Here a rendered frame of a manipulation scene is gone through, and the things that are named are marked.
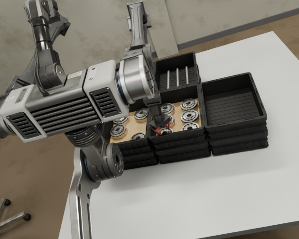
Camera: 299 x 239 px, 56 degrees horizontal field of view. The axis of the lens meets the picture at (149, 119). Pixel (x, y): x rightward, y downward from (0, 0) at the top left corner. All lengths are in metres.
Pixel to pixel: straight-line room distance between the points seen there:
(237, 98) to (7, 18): 3.36
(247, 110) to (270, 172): 0.36
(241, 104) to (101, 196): 0.95
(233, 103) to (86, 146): 0.97
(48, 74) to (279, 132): 1.24
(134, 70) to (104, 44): 3.28
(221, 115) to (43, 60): 1.03
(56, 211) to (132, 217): 1.38
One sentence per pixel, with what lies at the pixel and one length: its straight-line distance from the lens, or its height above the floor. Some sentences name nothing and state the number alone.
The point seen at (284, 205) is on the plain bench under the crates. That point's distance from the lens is 1.42.
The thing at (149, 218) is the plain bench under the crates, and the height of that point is 0.70.
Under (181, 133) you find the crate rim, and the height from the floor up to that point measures 0.93.
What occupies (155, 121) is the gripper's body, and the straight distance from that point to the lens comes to 1.48.
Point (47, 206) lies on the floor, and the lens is 2.90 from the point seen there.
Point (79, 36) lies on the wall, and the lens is 4.16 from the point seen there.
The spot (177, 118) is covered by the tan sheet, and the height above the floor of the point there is 0.83.
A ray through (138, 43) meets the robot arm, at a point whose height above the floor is 1.47.
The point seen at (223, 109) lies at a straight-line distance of 1.67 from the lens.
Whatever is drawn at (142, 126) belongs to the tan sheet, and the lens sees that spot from 1.73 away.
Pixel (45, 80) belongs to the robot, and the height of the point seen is 1.57.
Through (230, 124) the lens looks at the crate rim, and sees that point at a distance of 1.44.
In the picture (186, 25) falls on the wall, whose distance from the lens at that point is 4.06.
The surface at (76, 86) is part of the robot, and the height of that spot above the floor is 1.53.
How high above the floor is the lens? 1.92
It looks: 38 degrees down
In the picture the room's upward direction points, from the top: 23 degrees counter-clockwise
